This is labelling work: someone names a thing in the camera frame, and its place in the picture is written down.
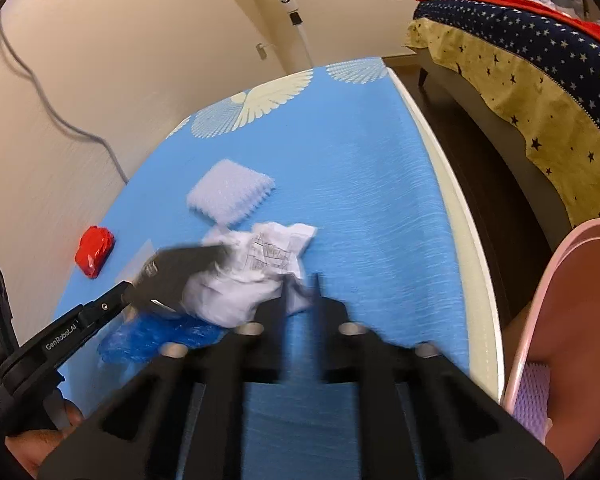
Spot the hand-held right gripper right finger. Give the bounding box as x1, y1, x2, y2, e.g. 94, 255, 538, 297
312, 274, 563, 480

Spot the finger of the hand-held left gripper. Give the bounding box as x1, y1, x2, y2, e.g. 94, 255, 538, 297
125, 244, 233, 317

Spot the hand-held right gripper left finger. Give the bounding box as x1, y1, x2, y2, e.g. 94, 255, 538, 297
39, 280, 289, 480

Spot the white printed paper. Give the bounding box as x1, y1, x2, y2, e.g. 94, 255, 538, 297
182, 220, 318, 327

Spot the blue plastic bag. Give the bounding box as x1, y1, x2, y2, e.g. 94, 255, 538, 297
97, 317, 226, 366

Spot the red packet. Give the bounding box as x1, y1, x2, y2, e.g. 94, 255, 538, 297
75, 226, 117, 279

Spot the white foam net sleeve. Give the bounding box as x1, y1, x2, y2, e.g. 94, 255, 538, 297
186, 158, 277, 226

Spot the purple foam net sleeve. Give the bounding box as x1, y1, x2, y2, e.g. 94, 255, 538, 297
511, 360, 551, 441

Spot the pink waste bin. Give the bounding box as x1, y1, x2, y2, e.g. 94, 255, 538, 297
500, 217, 600, 466

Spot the person's left hand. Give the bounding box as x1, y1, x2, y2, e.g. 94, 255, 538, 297
4, 395, 86, 480

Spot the blue tablecloth with white print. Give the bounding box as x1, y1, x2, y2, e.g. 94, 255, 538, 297
50, 57, 471, 480

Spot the white table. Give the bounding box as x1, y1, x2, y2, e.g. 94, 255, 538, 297
387, 67, 506, 401

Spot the white standing fan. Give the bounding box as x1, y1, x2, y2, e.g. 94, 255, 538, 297
207, 0, 315, 73

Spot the star patterned bed cover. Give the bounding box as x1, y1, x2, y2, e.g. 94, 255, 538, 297
405, 0, 600, 228

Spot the star patterned bed blanket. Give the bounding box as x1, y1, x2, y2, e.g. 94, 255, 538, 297
416, 0, 600, 56

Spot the grey wall cable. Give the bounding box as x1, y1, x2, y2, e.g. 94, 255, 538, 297
0, 15, 130, 184

